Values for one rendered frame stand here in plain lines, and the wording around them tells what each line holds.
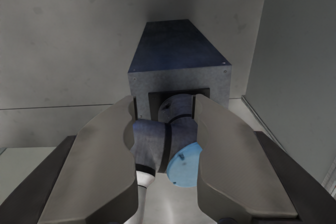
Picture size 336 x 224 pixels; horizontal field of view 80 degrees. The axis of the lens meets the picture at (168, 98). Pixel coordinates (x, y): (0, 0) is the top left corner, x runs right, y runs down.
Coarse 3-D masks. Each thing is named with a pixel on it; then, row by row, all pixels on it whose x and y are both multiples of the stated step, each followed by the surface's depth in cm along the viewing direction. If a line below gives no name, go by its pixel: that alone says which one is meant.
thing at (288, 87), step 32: (288, 0) 111; (320, 0) 89; (288, 32) 111; (320, 32) 89; (256, 64) 149; (288, 64) 112; (320, 64) 89; (256, 96) 150; (288, 96) 112; (320, 96) 90; (288, 128) 113; (320, 128) 90; (320, 160) 90
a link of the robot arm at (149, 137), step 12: (144, 120) 46; (144, 132) 43; (156, 132) 43; (144, 144) 42; (156, 144) 42; (144, 156) 41; (156, 156) 42; (144, 168) 40; (156, 168) 43; (144, 180) 40; (144, 192) 40; (144, 204) 40; (132, 216) 36
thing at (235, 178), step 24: (192, 96) 12; (216, 120) 10; (240, 120) 10; (216, 144) 8; (240, 144) 8; (216, 168) 7; (240, 168) 7; (264, 168) 7; (216, 192) 6; (240, 192) 6; (264, 192) 6; (216, 216) 7; (240, 216) 6; (264, 216) 6; (288, 216) 6
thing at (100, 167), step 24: (96, 120) 10; (120, 120) 10; (72, 144) 8; (96, 144) 8; (120, 144) 8; (72, 168) 7; (96, 168) 7; (120, 168) 7; (72, 192) 6; (96, 192) 6; (120, 192) 6; (48, 216) 6; (72, 216) 6; (96, 216) 6; (120, 216) 7
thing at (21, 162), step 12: (0, 156) 185; (12, 156) 185; (24, 156) 185; (36, 156) 184; (0, 168) 172; (12, 168) 172; (24, 168) 172; (0, 180) 161; (12, 180) 161; (0, 192) 152; (0, 204) 143
